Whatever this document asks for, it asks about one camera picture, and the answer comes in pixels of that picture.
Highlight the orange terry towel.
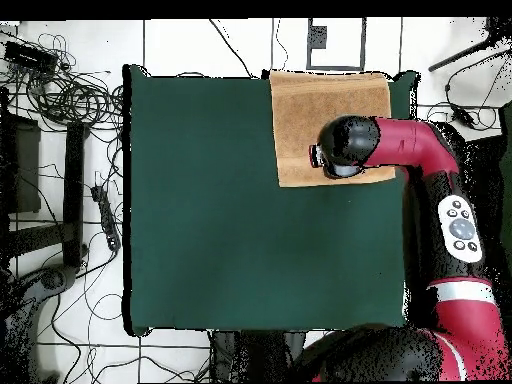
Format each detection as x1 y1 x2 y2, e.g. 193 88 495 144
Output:
268 69 397 188

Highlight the black flat box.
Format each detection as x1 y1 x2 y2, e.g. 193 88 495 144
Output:
3 40 60 70

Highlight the dark green tablecloth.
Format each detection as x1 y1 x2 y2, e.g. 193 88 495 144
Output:
122 63 421 337

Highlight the black power adapter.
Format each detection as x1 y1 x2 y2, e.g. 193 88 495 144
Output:
452 105 477 129

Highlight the black square panel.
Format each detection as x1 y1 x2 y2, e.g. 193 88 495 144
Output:
459 134 506 241
0 113 42 214

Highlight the black tripod leg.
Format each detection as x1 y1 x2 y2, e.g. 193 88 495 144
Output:
427 17 512 74

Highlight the green cloth strip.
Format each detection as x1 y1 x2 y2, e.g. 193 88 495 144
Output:
497 102 512 257

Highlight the black power strip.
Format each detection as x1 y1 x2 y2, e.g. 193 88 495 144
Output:
90 184 122 252

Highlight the black upright bar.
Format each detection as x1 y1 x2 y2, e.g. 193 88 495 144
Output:
62 121 88 270

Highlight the black stand base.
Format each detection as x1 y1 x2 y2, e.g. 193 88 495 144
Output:
0 263 78 384

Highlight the grey square frame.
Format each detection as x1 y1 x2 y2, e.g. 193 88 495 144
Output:
306 17 368 73

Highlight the black diagonal cable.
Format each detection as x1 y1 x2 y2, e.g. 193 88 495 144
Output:
208 18 254 78

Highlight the black cable tangle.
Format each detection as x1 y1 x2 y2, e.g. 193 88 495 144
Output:
415 102 502 131
5 32 124 130

